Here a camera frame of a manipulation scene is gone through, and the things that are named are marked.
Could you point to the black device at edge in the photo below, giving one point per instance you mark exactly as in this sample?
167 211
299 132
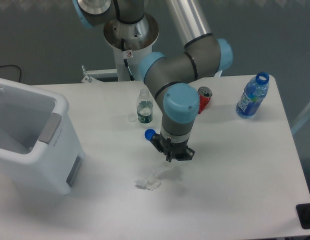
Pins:
303 212

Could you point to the crushed red soda can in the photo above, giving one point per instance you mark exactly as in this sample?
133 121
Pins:
205 95

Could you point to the clear green-label plastic bottle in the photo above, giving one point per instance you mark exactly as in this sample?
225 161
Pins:
144 107

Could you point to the white frame at right edge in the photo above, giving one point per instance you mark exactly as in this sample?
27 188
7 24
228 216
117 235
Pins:
301 119

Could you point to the blue bottle cap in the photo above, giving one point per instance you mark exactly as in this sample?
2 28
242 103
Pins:
149 133

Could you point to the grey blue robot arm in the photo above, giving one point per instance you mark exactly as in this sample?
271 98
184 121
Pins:
179 102

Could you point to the white paper ball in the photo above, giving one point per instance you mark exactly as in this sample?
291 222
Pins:
150 180

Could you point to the white plastic trash bin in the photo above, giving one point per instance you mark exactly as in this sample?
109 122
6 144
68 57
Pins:
38 143

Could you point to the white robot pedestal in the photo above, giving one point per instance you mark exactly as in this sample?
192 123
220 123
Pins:
131 42

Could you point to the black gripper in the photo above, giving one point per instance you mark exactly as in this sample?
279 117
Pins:
173 151

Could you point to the blue plastic water bottle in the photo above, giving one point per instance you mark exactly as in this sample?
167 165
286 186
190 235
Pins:
254 93

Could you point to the white bottle cap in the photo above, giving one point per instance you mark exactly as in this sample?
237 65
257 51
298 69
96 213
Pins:
131 118

